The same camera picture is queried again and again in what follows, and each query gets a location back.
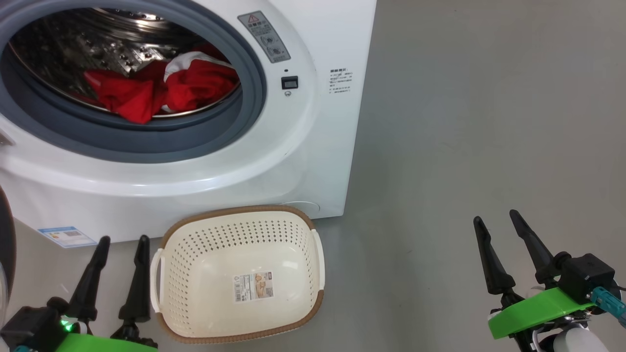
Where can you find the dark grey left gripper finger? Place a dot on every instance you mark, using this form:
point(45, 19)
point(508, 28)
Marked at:
point(90, 278)
point(137, 283)

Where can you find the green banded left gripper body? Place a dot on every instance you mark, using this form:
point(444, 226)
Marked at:
point(105, 344)

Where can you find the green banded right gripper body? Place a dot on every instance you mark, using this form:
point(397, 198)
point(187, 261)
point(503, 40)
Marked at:
point(533, 308)

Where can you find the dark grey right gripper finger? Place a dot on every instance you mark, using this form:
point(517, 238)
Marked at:
point(491, 264)
point(535, 254)

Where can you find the red and white garment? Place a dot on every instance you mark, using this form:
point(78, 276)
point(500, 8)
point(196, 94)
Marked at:
point(190, 85)

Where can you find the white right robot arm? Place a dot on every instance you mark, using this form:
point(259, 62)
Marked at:
point(577, 341)

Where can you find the cream perforated laundry basket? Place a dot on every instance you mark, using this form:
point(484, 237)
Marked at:
point(244, 244)

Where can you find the printed product label sticker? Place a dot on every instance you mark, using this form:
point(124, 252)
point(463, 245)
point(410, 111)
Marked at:
point(253, 287)

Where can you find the white washing machine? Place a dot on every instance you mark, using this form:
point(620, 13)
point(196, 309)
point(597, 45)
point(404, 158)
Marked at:
point(303, 161)

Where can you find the blue energy label sticker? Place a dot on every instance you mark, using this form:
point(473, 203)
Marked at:
point(67, 236)

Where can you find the grey warning sticker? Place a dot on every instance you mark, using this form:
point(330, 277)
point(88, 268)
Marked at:
point(264, 36)

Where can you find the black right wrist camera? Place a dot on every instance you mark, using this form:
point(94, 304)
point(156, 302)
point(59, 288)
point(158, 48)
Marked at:
point(584, 276)

